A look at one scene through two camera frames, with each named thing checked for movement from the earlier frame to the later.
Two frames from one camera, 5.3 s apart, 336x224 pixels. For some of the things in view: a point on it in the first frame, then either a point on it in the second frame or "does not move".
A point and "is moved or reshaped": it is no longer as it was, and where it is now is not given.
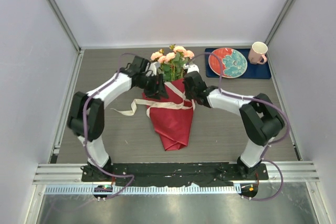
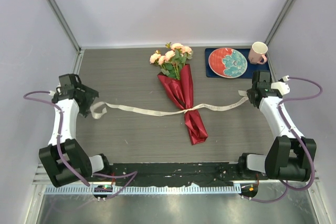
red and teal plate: x=234 y=62 does not move
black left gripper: x=158 y=90 -> x=91 y=95
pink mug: x=256 y=54 does not move
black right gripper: x=188 y=96 -> x=248 y=94
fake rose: x=188 y=55 is moved or reshaped
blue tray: x=256 y=71 does not move
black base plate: x=130 y=173 does not move
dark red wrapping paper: x=174 y=125 -> x=181 y=91
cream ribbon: x=129 y=109 -> x=100 y=107
